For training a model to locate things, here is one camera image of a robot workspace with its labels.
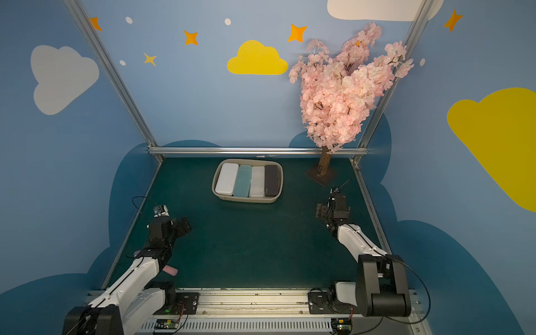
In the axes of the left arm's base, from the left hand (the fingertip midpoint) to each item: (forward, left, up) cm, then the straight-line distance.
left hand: (174, 219), depth 87 cm
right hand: (+9, -70, 0) cm, 70 cm away
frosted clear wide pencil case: (+23, -34, -4) cm, 41 cm away
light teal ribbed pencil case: (+25, -26, -4) cm, 36 cm away
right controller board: (-35, -68, -10) cm, 77 cm away
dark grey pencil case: (+24, -41, -3) cm, 48 cm away
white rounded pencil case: (+25, -18, -4) cm, 31 cm away
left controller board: (-36, -5, -9) cm, 38 cm away
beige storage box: (+37, -30, -4) cm, 48 cm away
